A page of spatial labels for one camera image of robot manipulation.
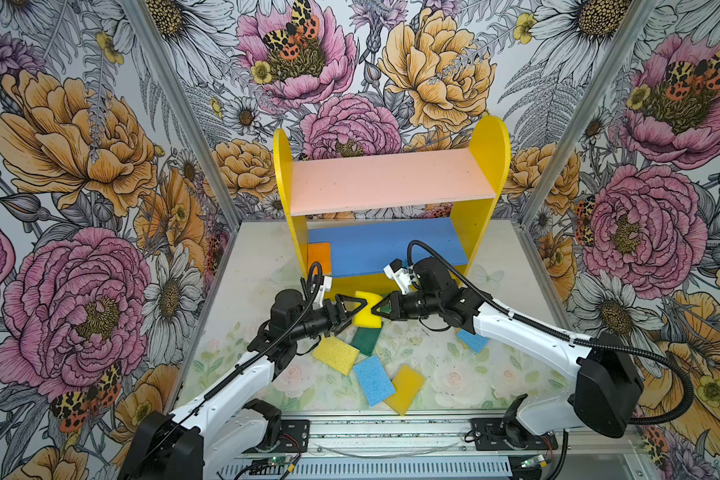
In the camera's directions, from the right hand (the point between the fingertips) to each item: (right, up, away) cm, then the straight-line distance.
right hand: (375, 320), depth 75 cm
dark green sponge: (-3, -9, +14) cm, 17 cm away
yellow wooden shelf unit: (+1, +28, +48) cm, 56 cm away
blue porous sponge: (0, -17, +7) cm, 19 cm away
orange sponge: (-16, +16, +17) cm, 29 cm away
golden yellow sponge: (+9, -19, +8) cm, 23 cm away
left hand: (-3, +1, +1) cm, 3 cm away
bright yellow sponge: (-3, +1, -1) cm, 3 cm away
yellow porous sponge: (-11, -12, +11) cm, 19 cm away
